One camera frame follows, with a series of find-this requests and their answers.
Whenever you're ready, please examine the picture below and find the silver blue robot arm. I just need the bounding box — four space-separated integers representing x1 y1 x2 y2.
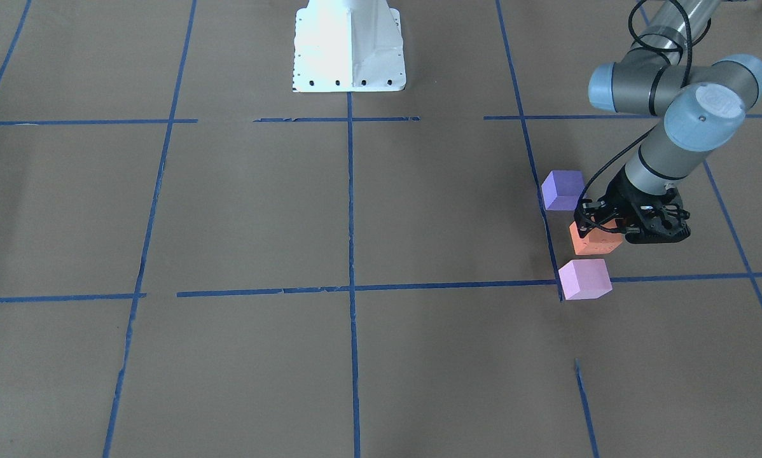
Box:
574 1 762 244

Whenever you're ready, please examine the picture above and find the orange foam cube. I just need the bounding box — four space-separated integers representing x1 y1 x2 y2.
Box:
568 221 625 256

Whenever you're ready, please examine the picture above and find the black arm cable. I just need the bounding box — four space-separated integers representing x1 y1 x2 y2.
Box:
574 0 712 239

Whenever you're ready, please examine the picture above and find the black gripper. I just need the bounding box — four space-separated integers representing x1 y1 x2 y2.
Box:
581 168 652 233

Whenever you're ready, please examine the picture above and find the dark purple foam cube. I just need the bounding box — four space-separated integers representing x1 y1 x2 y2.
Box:
541 169 585 211

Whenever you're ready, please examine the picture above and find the light pink foam cube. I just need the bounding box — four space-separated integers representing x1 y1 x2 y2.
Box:
558 258 613 300

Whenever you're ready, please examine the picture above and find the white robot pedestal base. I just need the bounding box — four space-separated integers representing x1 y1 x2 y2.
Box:
292 1 407 93

